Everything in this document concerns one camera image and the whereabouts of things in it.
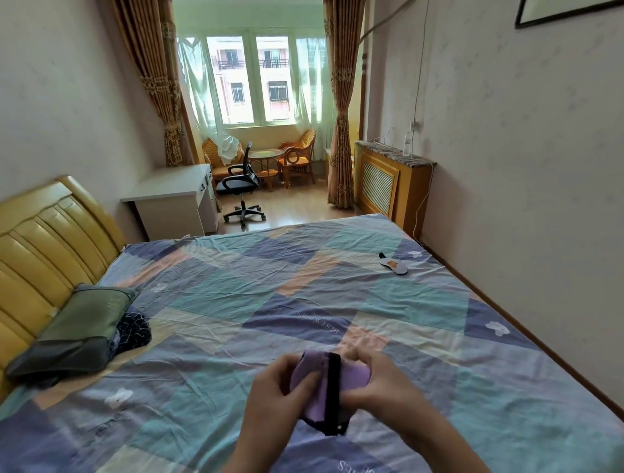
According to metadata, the white power cable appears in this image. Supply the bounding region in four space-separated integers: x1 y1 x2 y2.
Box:
379 0 436 243

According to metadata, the person's right hand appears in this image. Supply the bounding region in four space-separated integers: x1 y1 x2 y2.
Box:
340 345 434 440

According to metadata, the patchwork pastel bedsheet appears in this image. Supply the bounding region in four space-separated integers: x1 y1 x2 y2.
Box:
0 213 624 473

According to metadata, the dark patterned cloth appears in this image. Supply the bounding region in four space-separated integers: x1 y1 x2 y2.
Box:
113 312 152 354

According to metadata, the person's left hand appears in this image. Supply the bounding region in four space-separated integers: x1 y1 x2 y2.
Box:
242 353 323 440

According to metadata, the black framed picture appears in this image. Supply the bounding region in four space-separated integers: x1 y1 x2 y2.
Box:
515 0 624 29

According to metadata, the purple sock with black band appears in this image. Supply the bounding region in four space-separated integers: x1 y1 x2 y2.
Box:
290 349 373 437

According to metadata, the wooden radiator cover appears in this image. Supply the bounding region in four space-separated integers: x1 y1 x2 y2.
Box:
353 141 437 238

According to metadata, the patterned cloth runner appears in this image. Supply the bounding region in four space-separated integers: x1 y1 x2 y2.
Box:
355 140 437 169

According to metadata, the white framed window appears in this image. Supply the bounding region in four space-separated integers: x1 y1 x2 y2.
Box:
178 30 326 128

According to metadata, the person's right forearm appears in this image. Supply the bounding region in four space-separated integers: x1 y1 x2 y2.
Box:
404 422 491 473

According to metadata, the white desk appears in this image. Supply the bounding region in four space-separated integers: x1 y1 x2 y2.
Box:
121 163 221 241

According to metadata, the person's left forearm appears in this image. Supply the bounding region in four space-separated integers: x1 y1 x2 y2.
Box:
221 428 291 473

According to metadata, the round wicker glass table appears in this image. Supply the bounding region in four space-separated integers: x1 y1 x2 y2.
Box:
249 148 285 192

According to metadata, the white shoe insole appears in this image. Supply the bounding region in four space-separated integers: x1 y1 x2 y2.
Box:
378 252 409 275

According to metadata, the golden patterned curtain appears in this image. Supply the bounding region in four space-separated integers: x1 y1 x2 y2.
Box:
323 0 367 210
111 0 196 168

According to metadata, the wicker armchair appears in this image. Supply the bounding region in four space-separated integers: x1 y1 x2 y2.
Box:
278 129 318 190
201 137 245 182

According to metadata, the black office chair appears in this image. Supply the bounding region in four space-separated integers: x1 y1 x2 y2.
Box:
215 142 267 230

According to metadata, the sheer white curtain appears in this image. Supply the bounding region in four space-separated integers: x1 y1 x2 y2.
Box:
294 37 336 161
177 36 226 145

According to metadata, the yellow padded headboard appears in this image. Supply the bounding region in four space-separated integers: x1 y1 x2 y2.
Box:
0 175 127 405

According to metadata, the green and black pillow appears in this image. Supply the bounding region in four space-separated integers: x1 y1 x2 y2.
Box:
5 284 139 386

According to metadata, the grey wall pipe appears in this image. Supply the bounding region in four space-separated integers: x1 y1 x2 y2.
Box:
358 0 419 142

